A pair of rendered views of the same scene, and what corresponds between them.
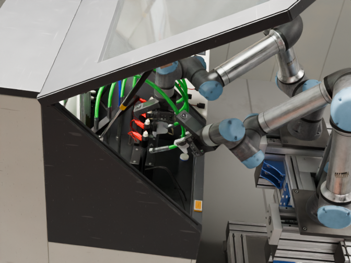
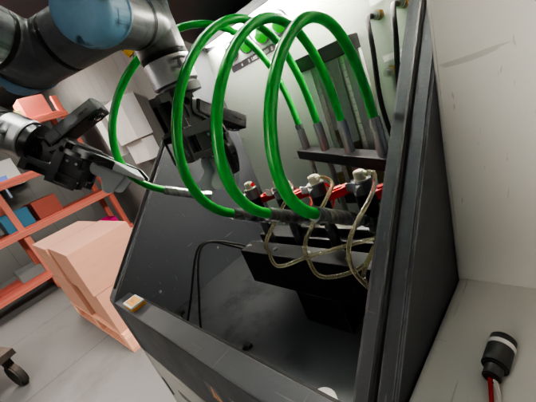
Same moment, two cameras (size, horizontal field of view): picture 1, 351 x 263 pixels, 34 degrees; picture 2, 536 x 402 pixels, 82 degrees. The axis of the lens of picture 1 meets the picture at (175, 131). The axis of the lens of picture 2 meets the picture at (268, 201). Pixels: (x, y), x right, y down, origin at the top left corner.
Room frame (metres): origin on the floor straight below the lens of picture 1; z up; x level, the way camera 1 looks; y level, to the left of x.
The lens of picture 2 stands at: (2.24, -0.23, 1.25)
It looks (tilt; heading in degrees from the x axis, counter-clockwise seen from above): 18 degrees down; 141
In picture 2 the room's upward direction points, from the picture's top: 22 degrees counter-clockwise
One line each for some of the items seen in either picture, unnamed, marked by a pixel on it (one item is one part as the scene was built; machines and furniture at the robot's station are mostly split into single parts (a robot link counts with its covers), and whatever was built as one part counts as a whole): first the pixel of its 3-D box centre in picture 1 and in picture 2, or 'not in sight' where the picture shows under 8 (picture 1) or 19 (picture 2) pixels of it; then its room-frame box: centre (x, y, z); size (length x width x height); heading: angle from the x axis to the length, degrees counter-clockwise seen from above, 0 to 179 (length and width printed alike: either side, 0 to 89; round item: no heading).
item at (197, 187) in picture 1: (196, 182); (206, 368); (1.78, -0.12, 0.87); 0.62 x 0.04 x 0.16; 1
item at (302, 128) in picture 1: (306, 121); not in sight; (2.03, -0.57, 1.09); 0.15 x 0.15 x 0.10
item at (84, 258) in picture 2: not in sight; (124, 258); (-0.68, 0.33, 0.41); 1.39 x 0.99 x 0.82; 179
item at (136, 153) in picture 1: (145, 151); (330, 276); (1.89, 0.12, 0.91); 0.34 x 0.10 x 0.15; 1
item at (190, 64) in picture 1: (191, 69); (97, 21); (1.81, -0.03, 1.41); 0.11 x 0.11 x 0.08; 34
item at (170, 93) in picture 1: (164, 88); (173, 74); (1.77, 0.06, 1.33); 0.08 x 0.08 x 0.05
